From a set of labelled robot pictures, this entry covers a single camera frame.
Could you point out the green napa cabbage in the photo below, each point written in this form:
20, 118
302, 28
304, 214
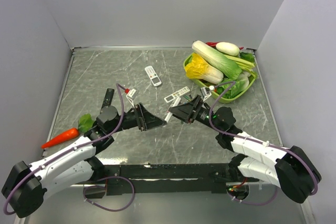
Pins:
217, 59

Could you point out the white radish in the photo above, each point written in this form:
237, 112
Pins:
228, 48

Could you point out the green leaf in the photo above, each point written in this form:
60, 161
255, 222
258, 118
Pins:
85, 123

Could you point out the orange carrot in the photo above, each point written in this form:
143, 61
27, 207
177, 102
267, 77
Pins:
61, 138

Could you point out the red chili pepper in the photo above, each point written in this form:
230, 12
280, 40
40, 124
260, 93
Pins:
212, 44

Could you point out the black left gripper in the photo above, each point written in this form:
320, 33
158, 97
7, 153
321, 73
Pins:
145, 119

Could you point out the green lettuce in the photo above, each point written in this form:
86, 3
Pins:
240, 85

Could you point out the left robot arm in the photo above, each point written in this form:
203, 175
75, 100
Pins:
28, 185

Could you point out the small white button remote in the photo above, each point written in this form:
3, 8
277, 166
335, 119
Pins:
177, 94

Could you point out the green celery stalks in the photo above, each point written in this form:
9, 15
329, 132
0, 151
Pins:
246, 62

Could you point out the green plastic tray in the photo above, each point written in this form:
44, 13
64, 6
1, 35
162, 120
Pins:
251, 76

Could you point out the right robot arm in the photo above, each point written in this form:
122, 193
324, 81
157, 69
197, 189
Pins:
290, 169

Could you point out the yellow napa cabbage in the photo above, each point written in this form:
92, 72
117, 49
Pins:
198, 68

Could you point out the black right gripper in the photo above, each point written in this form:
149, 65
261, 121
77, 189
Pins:
184, 112

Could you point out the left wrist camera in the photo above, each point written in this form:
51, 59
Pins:
132, 93

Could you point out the black remote control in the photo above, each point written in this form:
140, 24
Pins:
108, 98

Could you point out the white remote with screen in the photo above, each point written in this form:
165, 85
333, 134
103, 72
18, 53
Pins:
154, 78

